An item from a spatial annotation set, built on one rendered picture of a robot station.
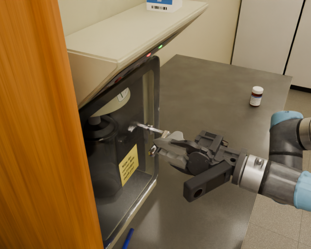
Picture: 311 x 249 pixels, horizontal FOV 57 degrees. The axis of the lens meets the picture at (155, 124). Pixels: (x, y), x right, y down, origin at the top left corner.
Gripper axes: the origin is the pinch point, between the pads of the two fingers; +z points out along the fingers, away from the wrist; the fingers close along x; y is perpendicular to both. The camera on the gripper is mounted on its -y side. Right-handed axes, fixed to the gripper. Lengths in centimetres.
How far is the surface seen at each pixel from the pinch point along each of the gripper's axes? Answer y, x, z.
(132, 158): -4.2, -1.9, 4.3
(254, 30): 287, -70, 27
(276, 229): 83, -123, -42
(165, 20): -2.8, 31.4, -3.7
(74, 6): -13.1, 35.1, 5.6
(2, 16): -27.6, 38.5, 0.8
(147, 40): -12.2, 31.8, -5.6
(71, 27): -14.3, 32.5, 5.6
